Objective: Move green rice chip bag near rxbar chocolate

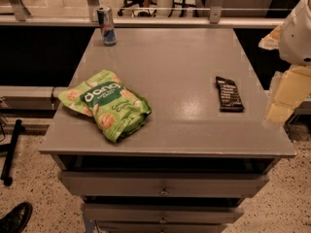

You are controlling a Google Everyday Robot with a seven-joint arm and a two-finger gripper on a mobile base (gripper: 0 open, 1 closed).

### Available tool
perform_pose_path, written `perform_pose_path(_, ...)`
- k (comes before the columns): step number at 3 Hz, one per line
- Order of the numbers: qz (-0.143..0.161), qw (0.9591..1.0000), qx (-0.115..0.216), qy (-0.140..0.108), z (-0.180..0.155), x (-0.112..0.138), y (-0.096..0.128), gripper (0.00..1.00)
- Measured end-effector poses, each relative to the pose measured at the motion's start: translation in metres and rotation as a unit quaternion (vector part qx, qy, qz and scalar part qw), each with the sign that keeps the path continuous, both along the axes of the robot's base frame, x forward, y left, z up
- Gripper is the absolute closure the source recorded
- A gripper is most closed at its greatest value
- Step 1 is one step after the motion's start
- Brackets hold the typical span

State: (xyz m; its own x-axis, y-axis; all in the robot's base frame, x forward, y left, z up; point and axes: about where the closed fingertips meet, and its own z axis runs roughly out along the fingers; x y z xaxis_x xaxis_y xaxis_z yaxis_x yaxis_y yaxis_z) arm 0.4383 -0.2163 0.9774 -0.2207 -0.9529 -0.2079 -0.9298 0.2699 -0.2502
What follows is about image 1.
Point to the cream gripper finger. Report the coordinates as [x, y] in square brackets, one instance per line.
[271, 40]
[287, 91]

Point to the green rice chip bag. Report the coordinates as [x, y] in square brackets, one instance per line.
[117, 110]

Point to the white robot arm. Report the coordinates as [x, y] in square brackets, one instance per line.
[293, 41]

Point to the dark rxbar chocolate bar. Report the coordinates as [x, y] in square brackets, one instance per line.
[230, 100]

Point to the silver blue energy drink can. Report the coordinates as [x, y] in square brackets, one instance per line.
[106, 25]

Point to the grey bottom drawer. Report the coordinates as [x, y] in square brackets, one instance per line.
[122, 227]

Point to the grey drawer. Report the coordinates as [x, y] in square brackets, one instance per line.
[122, 227]
[161, 214]
[163, 184]

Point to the grey top drawer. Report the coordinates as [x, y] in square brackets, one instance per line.
[163, 184]

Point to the grey middle drawer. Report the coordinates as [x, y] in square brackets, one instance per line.
[161, 214]

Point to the black stand leg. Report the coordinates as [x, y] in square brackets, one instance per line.
[9, 150]

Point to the black leather shoe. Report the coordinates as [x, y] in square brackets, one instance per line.
[16, 220]

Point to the metal window rail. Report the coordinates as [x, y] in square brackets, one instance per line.
[144, 22]

